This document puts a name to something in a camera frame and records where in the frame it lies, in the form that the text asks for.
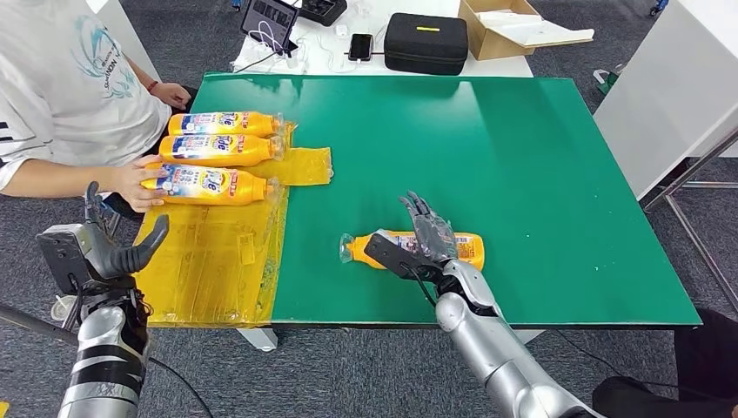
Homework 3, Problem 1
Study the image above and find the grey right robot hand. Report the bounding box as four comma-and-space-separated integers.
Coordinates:
399, 191, 460, 264

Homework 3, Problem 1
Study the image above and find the person's left hand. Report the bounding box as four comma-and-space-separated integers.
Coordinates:
148, 81, 192, 111

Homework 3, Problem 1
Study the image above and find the person's right hand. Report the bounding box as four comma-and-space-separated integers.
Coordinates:
112, 154, 171, 213

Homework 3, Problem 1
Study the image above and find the clear plastic cup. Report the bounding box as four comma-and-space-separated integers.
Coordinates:
50, 295, 79, 323

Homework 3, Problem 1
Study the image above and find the black tablet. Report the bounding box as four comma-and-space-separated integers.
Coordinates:
239, 0, 299, 53

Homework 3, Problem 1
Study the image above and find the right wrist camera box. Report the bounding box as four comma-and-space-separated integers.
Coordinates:
363, 229, 445, 284

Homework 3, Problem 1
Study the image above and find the brown cardboard box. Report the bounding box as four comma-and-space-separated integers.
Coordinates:
458, 0, 556, 62

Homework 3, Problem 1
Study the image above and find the orange detergent bottle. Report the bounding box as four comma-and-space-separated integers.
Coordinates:
339, 230, 486, 273
167, 111, 286, 138
158, 134, 286, 168
140, 163, 281, 207

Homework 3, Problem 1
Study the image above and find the black carrying case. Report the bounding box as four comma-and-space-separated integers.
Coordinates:
384, 12, 469, 77

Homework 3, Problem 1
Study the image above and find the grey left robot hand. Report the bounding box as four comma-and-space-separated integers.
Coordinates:
84, 181, 171, 281

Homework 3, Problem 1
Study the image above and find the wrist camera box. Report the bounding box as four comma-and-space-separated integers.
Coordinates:
363, 229, 445, 284
36, 223, 97, 295

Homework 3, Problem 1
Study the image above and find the yellow taped cardboard sheet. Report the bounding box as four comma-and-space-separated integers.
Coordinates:
131, 121, 334, 329

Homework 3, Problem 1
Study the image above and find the black floor cable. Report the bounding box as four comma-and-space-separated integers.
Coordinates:
556, 331, 681, 388

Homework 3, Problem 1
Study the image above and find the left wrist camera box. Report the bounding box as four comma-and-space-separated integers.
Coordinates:
36, 223, 97, 295

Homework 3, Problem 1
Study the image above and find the metal chair frame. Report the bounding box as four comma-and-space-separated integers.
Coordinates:
0, 181, 88, 347

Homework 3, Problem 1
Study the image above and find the black device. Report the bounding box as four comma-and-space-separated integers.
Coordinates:
299, 0, 348, 27

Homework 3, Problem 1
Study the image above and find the person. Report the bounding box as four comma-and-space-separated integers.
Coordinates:
0, 0, 192, 214

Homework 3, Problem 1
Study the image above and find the white looped cable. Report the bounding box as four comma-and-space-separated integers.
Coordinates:
251, 20, 299, 59

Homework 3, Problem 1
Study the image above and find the white cabinet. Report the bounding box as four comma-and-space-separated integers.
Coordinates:
593, 0, 738, 200

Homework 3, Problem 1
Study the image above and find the green floor object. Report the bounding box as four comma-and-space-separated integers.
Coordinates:
592, 64, 622, 97

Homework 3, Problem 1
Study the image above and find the black smartphone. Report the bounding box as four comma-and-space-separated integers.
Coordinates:
348, 33, 375, 63

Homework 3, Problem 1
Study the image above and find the white sheet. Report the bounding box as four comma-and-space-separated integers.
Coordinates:
478, 10, 595, 49

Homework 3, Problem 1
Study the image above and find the metal table frame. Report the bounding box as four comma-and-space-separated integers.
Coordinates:
641, 132, 738, 313

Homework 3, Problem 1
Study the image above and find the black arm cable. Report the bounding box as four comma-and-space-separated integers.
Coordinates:
148, 357, 216, 418

